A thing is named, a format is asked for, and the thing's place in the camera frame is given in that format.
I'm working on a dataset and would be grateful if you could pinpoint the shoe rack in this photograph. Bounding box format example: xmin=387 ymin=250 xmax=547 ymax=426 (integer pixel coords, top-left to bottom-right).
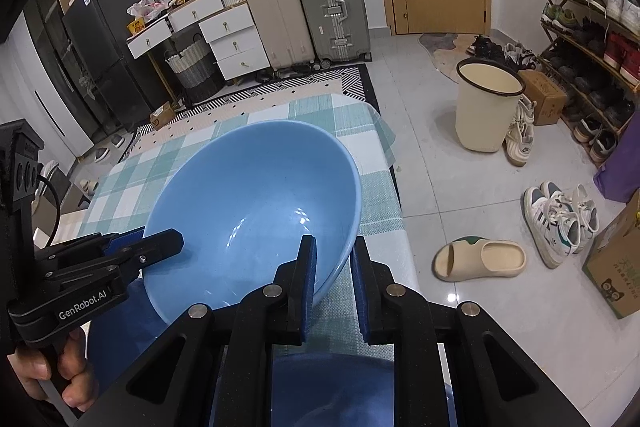
xmin=539 ymin=0 xmax=639 ymax=166

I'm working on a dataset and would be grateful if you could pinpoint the cream waste bin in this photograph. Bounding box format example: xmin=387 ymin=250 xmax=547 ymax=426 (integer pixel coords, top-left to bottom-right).
xmin=456 ymin=57 xmax=525 ymax=154

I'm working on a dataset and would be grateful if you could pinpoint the left hand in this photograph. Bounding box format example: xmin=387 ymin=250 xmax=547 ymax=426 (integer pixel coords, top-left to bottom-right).
xmin=5 ymin=325 xmax=99 ymax=413

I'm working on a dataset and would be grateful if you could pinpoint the beige checked tablecloth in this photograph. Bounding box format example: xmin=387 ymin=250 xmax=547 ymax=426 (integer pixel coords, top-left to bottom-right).
xmin=32 ymin=209 xmax=88 ymax=249

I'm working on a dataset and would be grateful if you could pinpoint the white drawer desk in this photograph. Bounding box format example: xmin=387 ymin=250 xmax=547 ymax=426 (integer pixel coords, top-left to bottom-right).
xmin=127 ymin=0 xmax=270 ymax=83

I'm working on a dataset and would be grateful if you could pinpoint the small cardboard box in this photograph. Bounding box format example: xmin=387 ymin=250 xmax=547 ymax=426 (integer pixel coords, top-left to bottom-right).
xmin=150 ymin=102 xmax=176 ymax=131

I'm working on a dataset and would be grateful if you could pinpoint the teal checked tablecloth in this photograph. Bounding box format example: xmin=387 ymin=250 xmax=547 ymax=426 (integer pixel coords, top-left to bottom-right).
xmin=79 ymin=94 xmax=418 ymax=359

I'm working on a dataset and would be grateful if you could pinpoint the woven laundry basket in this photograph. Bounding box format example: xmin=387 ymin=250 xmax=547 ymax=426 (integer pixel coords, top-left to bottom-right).
xmin=165 ymin=35 xmax=226 ymax=105

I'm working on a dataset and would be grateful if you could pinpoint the silver aluminium suitcase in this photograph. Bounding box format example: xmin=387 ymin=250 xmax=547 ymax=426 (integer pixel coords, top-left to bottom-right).
xmin=300 ymin=0 xmax=371 ymax=64

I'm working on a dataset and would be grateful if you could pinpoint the cardboard box with print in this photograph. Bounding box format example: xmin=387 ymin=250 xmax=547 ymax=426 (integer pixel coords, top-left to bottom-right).
xmin=582 ymin=191 xmax=640 ymax=319

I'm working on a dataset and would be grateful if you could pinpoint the white sneaker pair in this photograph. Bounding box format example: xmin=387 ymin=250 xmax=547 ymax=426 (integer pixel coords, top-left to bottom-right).
xmin=522 ymin=181 xmax=600 ymax=269

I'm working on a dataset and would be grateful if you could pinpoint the purple bag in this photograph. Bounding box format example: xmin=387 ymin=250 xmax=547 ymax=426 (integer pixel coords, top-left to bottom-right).
xmin=593 ymin=112 xmax=640 ymax=204

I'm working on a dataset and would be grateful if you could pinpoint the black cable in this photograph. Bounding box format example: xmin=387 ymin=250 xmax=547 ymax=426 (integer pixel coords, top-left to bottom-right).
xmin=34 ymin=173 xmax=62 ymax=249

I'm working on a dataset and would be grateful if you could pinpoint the black refrigerator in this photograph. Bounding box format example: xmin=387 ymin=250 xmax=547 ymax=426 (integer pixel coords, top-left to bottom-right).
xmin=63 ymin=0 xmax=170 ymax=130

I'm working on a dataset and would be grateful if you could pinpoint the beige slide sandal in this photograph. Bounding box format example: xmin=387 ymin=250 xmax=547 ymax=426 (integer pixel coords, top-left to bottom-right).
xmin=432 ymin=236 xmax=527 ymax=283

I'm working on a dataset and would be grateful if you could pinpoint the beige suitcase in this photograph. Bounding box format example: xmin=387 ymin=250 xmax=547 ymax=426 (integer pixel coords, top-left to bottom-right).
xmin=246 ymin=0 xmax=316 ymax=70

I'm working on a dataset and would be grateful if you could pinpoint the blue ceramic bowl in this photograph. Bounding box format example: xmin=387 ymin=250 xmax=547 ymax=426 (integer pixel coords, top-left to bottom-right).
xmin=143 ymin=120 xmax=362 ymax=323

